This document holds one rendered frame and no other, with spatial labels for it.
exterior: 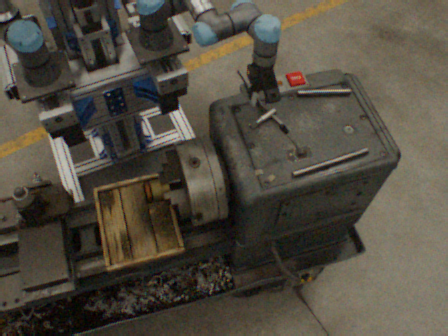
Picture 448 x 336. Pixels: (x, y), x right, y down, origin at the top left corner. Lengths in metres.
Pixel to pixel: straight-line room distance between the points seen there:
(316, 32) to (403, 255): 1.94
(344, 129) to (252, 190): 0.41
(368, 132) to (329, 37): 2.27
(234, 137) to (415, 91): 2.32
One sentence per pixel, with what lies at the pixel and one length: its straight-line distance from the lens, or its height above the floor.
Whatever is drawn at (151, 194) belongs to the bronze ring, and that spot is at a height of 1.11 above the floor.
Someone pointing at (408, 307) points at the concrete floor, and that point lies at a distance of 2.80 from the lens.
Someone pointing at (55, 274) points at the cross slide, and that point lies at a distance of 1.70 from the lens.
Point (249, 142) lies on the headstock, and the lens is 1.51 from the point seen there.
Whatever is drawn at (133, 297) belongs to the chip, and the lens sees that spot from 2.01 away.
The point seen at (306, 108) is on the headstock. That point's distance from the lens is 1.63.
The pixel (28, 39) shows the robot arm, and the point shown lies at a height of 1.38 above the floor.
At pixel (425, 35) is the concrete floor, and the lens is 4.14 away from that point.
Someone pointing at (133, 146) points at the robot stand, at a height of 0.37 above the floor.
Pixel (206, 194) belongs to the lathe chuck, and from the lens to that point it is 1.49.
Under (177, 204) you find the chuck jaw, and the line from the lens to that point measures 1.56.
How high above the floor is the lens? 2.51
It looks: 59 degrees down
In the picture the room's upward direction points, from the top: 2 degrees clockwise
